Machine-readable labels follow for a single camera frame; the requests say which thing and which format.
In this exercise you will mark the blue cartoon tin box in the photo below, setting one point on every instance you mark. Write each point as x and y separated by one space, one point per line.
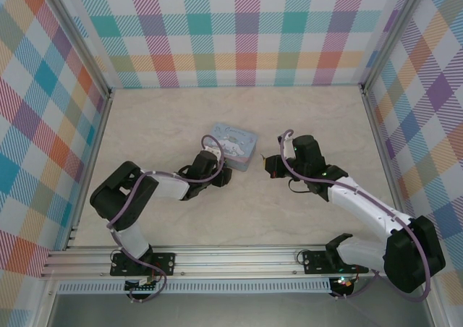
238 142

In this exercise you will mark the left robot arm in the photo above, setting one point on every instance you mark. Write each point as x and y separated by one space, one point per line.
108 193

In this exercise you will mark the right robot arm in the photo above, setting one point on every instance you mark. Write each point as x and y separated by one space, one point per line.
408 258

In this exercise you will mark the grey metal shelf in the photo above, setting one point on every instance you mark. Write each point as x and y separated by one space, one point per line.
235 310

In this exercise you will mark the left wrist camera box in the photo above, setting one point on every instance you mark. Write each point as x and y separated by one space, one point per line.
213 151

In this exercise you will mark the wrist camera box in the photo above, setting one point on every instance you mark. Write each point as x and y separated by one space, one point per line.
286 148
213 151

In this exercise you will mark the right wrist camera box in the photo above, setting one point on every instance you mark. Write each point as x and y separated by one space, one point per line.
286 148

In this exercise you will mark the aluminium side rail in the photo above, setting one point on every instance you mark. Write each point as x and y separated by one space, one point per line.
380 146
94 149

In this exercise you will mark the aluminium mounting rail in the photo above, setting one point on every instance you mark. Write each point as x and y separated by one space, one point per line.
235 262

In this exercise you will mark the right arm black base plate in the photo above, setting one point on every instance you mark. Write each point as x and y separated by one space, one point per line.
314 262

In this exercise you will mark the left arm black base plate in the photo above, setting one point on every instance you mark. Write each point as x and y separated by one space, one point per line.
164 263

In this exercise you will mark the aluminium frame post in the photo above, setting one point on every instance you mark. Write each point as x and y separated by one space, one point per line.
392 34
77 37

